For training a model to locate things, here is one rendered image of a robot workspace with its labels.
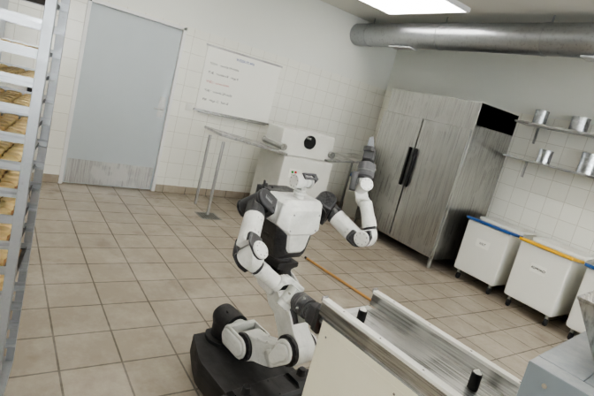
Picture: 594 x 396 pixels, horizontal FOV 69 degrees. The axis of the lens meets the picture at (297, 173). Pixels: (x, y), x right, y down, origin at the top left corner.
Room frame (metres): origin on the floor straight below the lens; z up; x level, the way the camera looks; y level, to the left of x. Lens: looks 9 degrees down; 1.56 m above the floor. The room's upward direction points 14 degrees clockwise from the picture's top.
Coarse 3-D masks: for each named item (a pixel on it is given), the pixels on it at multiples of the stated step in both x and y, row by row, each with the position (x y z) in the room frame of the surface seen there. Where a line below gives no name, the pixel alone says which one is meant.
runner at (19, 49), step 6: (0, 42) 1.30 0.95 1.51; (6, 42) 1.30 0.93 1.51; (0, 48) 1.30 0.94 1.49; (6, 48) 1.30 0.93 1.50; (12, 48) 1.31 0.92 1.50; (18, 48) 1.32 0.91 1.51; (24, 48) 1.32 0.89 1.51; (30, 48) 1.33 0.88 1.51; (18, 54) 1.32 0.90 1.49; (24, 54) 1.32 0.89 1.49; (30, 54) 1.33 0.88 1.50; (36, 54) 1.34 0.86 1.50
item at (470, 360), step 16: (384, 304) 1.63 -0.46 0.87; (400, 320) 1.56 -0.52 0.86; (416, 320) 1.51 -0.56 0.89; (432, 336) 1.46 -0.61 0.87; (448, 336) 1.44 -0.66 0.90; (448, 352) 1.41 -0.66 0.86; (464, 352) 1.37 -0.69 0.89; (480, 368) 1.32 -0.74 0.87; (496, 368) 1.30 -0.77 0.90; (496, 384) 1.28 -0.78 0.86; (512, 384) 1.25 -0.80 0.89
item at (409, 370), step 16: (336, 304) 1.46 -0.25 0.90; (336, 320) 1.42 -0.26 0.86; (352, 320) 1.37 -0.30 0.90; (352, 336) 1.36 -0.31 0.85; (368, 336) 1.31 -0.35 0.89; (368, 352) 1.30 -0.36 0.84; (384, 352) 1.26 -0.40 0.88; (400, 352) 1.24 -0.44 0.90; (400, 368) 1.21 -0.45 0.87; (416, 368) 1.18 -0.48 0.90; (416, 384) 1.16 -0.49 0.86; (432, 384) 1.13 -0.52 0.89
